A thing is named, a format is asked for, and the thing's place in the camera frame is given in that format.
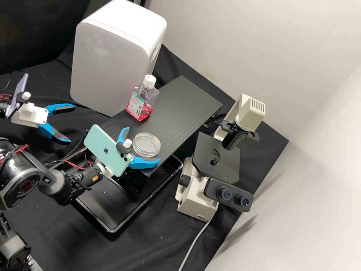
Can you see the black platform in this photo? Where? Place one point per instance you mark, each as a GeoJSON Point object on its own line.
{"type": "Point", "coordinates": [180, 110]}

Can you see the petri dish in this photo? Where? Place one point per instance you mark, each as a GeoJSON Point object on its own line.
{"type": "Point", "coordinates": [146, 145]}

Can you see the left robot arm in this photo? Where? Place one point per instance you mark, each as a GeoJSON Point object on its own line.
{"type": "Point", "coordinates": [4, 108]}

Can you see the cream microscope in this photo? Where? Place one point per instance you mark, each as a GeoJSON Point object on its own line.
{"type": "Point", "coordinates": [197, 194]}

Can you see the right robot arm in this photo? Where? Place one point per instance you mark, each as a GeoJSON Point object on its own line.
{"type": "Point", "coordinates": [22, 180]}

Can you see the white box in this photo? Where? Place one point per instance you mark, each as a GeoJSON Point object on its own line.
{"type": "Point", "coordinates": [112, 53]}

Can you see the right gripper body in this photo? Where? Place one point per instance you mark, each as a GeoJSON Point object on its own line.
{"type": "Point", "coordinates": [103, 170]}

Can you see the right wrist camera phone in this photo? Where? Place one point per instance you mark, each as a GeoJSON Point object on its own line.
{"type": "Point", "coordinates": [103, 146]}

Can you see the red liquid bottle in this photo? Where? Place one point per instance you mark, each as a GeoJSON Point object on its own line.
{"type": "Point", "coordinates": [139, 105]}

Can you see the black tray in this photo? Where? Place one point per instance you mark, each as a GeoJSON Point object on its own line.
{"type": "Point", "coordinates": [112, 210]}

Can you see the wrist camera phone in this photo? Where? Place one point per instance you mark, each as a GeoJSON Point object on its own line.
{"type": "Point", "coordinates": [103, 146]}
{"type": "Point", "coordinates": [19, 90]}

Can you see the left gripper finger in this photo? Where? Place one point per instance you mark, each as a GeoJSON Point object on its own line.
{"type": "Point", "coordinates": [60, 107]}
{"type": "Point", "coordinates": [52, 135]}

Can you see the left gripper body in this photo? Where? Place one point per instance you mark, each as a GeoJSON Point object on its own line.
{"type": "Point", "coordinates": [31, 118]}

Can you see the left wrist camera phone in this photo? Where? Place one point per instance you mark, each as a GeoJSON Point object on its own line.
{"type": "Point", "coordinates": [19, 90]}

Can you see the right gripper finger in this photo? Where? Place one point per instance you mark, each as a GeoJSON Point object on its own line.
{"type": "Point", "coordinates": [143, 164]}
{"type": "Point", "coordinates": [121, 135]}

